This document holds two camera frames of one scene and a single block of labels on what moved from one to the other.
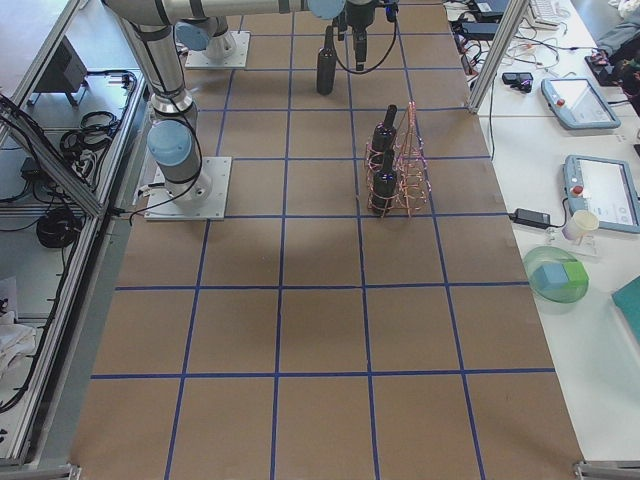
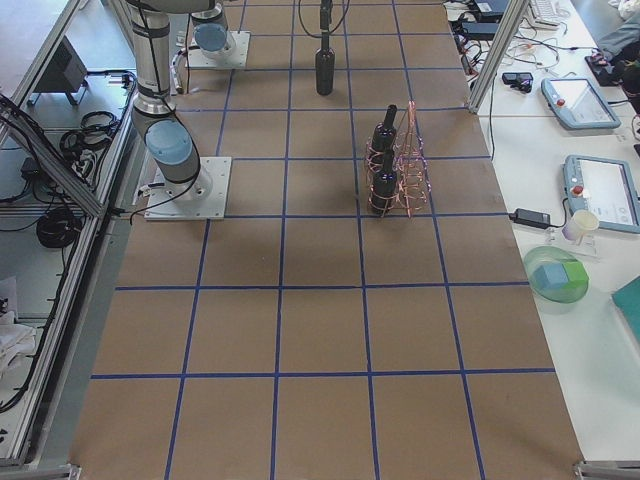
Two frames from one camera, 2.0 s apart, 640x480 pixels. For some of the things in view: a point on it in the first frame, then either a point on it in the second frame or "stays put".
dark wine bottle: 326,65 stays put
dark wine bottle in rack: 384,136 stays put
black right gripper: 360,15 -> 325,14
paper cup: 581,222 stays put
